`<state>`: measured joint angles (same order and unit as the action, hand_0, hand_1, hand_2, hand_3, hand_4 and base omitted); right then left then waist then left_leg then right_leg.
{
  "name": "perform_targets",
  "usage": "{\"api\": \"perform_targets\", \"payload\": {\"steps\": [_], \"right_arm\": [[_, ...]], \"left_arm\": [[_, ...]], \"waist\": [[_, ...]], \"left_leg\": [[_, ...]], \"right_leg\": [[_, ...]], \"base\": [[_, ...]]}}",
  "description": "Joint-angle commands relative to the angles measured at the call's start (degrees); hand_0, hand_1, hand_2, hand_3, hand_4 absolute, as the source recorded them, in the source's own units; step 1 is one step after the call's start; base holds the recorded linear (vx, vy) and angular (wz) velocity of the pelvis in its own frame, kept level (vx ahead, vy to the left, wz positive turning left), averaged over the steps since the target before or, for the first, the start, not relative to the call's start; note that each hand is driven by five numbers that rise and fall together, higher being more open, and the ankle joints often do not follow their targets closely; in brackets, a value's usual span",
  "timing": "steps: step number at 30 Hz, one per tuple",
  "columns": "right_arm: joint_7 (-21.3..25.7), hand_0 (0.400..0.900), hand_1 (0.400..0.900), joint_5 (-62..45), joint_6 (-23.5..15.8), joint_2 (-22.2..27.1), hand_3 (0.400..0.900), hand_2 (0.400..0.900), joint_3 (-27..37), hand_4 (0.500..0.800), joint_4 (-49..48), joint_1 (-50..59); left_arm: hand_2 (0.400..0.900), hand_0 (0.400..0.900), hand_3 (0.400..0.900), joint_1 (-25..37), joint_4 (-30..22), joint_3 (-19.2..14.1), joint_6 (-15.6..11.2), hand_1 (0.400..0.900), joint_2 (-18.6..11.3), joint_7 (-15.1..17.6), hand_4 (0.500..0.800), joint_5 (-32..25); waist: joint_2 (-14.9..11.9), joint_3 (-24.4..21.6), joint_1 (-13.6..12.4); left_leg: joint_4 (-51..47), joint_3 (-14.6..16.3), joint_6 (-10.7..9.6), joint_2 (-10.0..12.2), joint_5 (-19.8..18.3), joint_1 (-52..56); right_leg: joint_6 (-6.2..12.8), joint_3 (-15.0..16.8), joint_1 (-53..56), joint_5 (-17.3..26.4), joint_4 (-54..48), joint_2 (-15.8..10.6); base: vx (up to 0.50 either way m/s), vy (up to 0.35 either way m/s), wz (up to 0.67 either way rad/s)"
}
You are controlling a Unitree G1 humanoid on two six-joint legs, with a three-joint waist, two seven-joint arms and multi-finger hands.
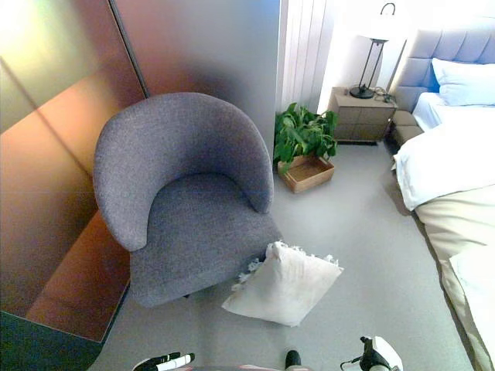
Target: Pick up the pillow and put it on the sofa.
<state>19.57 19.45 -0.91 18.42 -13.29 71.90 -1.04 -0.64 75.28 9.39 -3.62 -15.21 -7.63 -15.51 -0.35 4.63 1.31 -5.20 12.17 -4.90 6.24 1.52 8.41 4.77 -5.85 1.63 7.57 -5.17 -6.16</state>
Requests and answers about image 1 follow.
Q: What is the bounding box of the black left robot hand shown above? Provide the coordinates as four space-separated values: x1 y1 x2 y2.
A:
133 352 196 371

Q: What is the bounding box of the white fringed throw pillow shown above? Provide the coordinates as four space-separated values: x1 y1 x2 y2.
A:
221 240 344 328

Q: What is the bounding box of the white bed pillow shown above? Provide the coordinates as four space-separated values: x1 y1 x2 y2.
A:
430 57 495 107

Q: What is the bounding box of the grey fabric tub armchair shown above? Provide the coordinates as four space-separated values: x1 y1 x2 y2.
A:
92 91 284 308

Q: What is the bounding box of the shallow wooden box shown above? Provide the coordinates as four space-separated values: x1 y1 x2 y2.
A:
277 154 336 194

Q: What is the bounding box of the glossy brown wardrobe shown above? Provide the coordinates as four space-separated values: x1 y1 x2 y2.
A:
0 0 282 371

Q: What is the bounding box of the green leafy potted plant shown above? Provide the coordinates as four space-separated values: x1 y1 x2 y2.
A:
273 102 340 175

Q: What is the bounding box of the beige wooden nightstand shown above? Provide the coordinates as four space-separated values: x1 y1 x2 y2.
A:
328 87 398 145

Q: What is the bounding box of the white folded blanket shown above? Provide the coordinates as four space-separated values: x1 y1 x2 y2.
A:
448 242 495 338

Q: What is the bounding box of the beige bed cover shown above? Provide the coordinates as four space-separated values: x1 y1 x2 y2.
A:
413 184 495 371

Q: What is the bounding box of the black table lamp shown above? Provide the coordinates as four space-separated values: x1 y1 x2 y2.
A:
349 34 390 100

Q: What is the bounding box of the pale pleated curtain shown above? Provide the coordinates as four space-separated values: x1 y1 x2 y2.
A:
275 0 336 114

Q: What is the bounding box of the white duvet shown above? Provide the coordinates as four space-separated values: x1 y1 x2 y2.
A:
391 91 495 212

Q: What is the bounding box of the grey tufted headboard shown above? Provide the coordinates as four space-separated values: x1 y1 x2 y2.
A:
388 19 495 113

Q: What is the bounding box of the brown padded bed frame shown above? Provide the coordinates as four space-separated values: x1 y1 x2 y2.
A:
389 110 425 147

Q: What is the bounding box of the black cable on nightstand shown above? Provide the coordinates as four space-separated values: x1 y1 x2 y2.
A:
371 86 396 104

